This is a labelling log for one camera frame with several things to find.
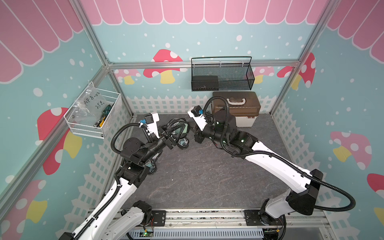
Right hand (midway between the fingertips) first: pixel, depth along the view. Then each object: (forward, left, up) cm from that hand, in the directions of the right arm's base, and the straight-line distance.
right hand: (186, 124), depth 64 cm
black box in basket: (+38, -10, -5) cm, 39 cm away
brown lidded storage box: (+30, -35, -17) cm, 50 cm away
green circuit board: (-36, +21, -40) cm, 57 cm away
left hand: (-4, 0, +3) cm, 5 cm away
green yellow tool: (+10, +41, -3) cm, 42 cm away
